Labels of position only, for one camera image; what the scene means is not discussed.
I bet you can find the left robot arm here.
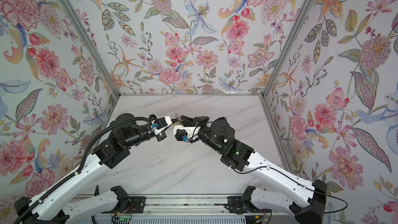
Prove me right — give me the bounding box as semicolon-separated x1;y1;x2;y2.
15;114;177;224

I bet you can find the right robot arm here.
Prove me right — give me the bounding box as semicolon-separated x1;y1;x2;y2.
173;116;327;224

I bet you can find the right corner aluminium profile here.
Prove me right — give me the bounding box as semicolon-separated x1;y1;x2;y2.
262;0;315;100

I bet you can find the corner aluminium profile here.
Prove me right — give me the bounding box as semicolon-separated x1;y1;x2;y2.
58;0;121;100
262;0;315;100

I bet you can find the left corner aluminium profile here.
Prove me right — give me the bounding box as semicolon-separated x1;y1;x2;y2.
58;0;121;100

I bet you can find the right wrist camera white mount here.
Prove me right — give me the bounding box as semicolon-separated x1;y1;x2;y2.
173;125;201;143

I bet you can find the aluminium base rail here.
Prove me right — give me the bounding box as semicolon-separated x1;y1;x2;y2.
71;193;318;217

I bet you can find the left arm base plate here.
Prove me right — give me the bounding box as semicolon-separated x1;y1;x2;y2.
103;197;147;214

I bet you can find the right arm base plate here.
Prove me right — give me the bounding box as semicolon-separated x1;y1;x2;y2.
225;196;272;215

